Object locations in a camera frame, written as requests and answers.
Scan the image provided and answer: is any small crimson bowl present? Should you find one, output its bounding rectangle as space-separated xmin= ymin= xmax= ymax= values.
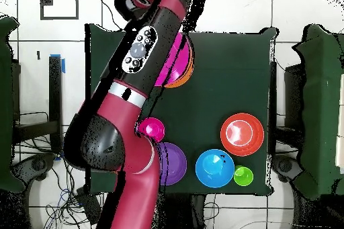
xmin=137 ymin=117 xmax=166 ymax=144

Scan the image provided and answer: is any pink bowl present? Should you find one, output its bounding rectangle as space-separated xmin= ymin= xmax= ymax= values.
xmin=154 ymin=32 xmax=194 ymax=87

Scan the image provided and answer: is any purple bowl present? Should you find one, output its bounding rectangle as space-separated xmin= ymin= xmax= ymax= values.
xmin=157 ymin=142 xmax=188 ymax=186

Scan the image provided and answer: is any dark green tablecloth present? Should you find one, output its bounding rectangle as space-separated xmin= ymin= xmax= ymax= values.
xmin=84 ymin=23 xmax=279 ymax=196

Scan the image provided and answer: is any blue bowl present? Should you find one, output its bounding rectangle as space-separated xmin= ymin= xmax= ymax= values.
xmin=195 ymin=148 xmax=235 ymax=189

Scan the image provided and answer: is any large red-orange bowl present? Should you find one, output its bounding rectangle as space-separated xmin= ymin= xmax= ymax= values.
xmin=220 ymin=112 xmax=265 ymax=157

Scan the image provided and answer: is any green cup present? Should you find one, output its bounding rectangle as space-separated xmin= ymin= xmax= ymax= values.
xmin=232 ymin=165 xmax=254 ymax=187

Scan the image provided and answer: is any blue tape strip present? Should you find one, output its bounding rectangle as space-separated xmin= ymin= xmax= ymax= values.
xmin=49 ymin=53 xmax=67 ymax=74

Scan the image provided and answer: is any black bench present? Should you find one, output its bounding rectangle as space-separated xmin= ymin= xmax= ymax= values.
xmin=11 ymin=55 xmax=63 ymax=154

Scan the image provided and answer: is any black power brick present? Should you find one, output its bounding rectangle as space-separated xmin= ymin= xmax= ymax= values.
xmin=75 ymin=186 xmax=104 ymax=226

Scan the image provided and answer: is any green cloth side table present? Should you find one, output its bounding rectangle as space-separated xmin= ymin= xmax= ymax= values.
xmin=292 ymin=24 xmax=344 ymax=200
xmin=0 ymin=15 xmax=26 ymax=195

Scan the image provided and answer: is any white box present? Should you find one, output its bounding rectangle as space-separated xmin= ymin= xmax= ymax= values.
xmin=335 ymin=73 xmax=344 ymax=175

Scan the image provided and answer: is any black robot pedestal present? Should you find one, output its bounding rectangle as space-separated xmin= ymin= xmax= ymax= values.
xmin=158 ymin=193 xmax=206 ymax=229

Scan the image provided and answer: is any tangle of cables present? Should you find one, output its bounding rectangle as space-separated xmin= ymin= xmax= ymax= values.
xmin=11 ymin=111 xmax=105 ymax=229

